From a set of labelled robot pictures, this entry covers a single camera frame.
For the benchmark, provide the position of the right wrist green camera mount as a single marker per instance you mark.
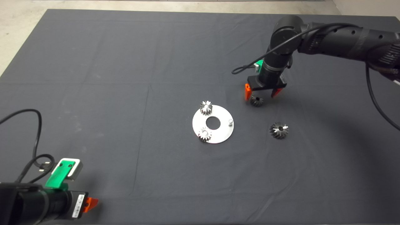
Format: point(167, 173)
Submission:
point(261, 64)

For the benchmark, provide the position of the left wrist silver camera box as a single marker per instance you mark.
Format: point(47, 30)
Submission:
point(77, 170)

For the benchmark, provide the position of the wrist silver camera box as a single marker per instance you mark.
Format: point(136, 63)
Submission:
point(256, 66)
point(77, 170)

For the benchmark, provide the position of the left wrist green camera mount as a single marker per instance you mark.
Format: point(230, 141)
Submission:
point(57, 178)

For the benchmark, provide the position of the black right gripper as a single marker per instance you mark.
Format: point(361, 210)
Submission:
point(268, 79)

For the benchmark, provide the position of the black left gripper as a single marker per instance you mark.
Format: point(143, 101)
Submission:
point(62, 204)

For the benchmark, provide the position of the small shiny steel gear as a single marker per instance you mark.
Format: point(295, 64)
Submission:
point(206, 108)
point(205, 134)

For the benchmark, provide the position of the wrist green camera mount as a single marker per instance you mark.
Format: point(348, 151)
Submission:
point(57, 178)
point(261, 64)

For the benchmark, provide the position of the dark grey table cloth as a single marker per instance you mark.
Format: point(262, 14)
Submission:
point(125, 93)

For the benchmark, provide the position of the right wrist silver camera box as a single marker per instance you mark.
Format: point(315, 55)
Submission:
point(256, 66)

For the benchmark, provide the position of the large steel gear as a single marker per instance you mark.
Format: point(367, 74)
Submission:
point(279, 129)

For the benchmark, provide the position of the small dark steel gear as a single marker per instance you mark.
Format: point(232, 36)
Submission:
point(256, 101)

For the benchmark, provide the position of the round steel plate with hole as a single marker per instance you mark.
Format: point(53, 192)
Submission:
point(218, 136)

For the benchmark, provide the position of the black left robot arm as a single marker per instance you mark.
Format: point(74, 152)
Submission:
point(18, 203)

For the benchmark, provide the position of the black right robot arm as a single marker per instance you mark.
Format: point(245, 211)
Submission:
point(337, 40)

